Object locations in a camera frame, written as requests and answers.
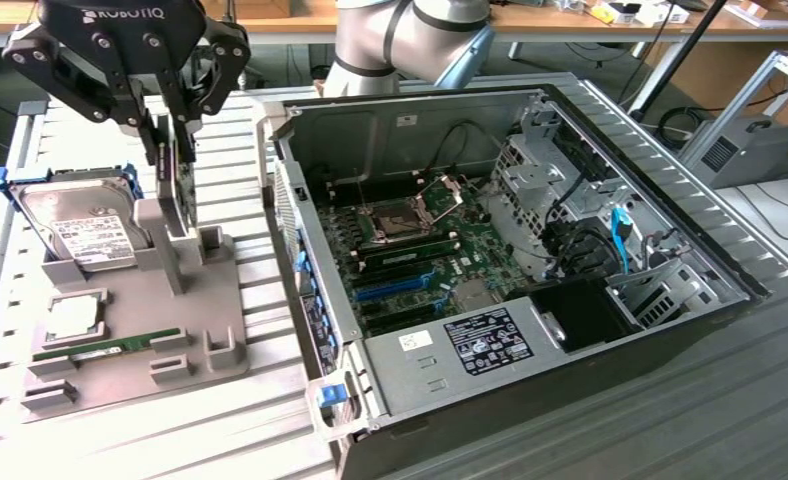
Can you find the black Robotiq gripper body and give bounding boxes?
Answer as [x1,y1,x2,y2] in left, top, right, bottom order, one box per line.
[33,0,209,77]

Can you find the green Nvidia graphics card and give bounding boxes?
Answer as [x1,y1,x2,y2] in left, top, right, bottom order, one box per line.
[153,112,202,239]

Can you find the wooden desk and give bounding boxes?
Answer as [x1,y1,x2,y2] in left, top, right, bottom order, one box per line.
[0,0,339,49]
[490,0,788,101]

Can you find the silver hard disk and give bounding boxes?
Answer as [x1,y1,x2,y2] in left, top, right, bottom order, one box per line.
[6,169,155,274]

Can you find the thin socket locking lever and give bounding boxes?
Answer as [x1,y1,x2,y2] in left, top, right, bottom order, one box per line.
[351,167,370,211]

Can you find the CPU socket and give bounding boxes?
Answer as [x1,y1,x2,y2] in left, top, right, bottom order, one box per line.
[359,197,429,246]

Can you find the green RAM stick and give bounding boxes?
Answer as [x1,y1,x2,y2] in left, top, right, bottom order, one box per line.
[358,238,460,270]
[31,327,189,361]

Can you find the silver CPU chip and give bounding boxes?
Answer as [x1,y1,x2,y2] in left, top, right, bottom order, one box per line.
[45,294,102,339]

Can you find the grey parts rack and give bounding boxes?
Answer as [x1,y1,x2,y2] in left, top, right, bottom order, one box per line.
[17,197,255,426]

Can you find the silver disk bay cage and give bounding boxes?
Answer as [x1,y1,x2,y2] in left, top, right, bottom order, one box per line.
[490,132,569,274]

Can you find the blue expansion slot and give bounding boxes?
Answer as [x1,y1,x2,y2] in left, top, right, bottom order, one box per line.
[353,267,437,304]

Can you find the green Dell motherboard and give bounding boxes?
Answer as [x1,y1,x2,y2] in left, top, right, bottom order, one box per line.
[303,169,536,339]

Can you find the silver chipset heatsink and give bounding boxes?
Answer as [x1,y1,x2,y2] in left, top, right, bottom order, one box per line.
[452,278,504,311]

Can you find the grey power supply unit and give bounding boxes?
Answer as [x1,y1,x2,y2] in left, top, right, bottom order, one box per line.
[357,294,573,419]

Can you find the white carton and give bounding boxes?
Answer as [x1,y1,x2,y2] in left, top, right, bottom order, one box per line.
[641,2,693,26]

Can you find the black slanted pole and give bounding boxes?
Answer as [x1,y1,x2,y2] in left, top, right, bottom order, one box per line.
[624,0,730,124]

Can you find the blue case latch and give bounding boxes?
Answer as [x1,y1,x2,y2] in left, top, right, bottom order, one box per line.
[317,382,347,409]

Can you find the perforated metal drive cage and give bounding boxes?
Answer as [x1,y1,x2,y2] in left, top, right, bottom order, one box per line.
[604,257,726,329]

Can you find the white side table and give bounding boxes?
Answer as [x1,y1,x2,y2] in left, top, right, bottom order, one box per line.
[713,177,788,264]

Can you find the open black PC case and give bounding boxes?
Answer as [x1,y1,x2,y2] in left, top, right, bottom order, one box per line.
[250,82,769,480]

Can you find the blue disk carrier bracket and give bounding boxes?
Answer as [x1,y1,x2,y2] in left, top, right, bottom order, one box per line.
[0,162,146,214]

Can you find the silver socket cover frame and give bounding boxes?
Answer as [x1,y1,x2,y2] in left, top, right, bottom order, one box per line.
[417,172,466,211]

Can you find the black wire bundle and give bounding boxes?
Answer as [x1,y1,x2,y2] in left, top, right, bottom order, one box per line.
[541,217,621,276]

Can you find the blue flat wire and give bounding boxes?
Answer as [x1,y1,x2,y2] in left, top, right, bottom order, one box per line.
[609,203,638,276]

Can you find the coiled black cable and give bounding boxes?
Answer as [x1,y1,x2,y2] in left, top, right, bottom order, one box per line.
[657,107,710,147]

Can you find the grey box with handle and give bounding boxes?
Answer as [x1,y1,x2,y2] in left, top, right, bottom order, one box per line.
[698,117,788,190]

